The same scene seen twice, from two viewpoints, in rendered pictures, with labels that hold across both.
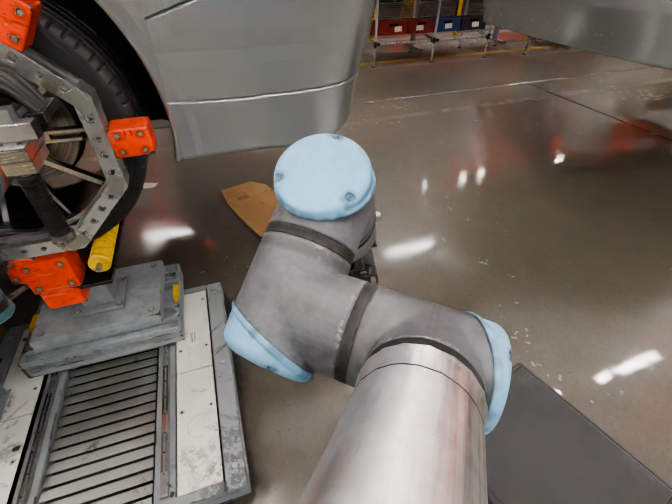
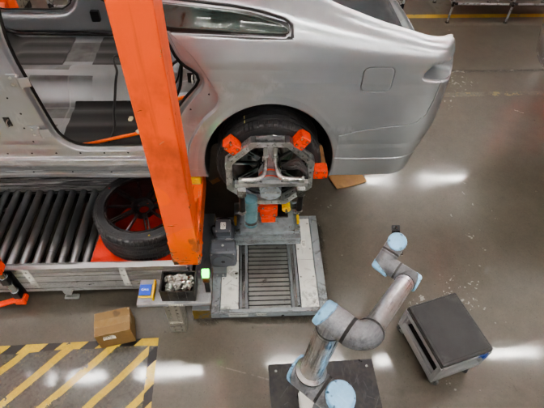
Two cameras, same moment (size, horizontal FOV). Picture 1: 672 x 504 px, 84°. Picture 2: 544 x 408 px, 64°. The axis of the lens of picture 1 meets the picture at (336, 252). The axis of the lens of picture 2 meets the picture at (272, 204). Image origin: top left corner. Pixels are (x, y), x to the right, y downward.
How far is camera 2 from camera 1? 1.91 m
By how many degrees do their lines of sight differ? 14
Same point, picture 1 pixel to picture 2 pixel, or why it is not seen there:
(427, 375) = (405, 279)
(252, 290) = (380, 259)
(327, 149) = (399, 237)
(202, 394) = (309, 271)
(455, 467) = (405, 287)
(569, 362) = (493, 303)
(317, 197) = (395, 246)
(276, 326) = (384, 266)
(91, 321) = (265, 227)
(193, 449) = (307, 292)
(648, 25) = not seen: outside the picture
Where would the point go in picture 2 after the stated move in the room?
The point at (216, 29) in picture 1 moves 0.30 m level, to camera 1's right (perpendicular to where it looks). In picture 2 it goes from (363, 138) to (413, 149)
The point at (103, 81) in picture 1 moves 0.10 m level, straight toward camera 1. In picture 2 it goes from (316, 151) to (321, 163)
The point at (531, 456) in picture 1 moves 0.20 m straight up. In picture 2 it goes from (444, 324) to (455, 308)
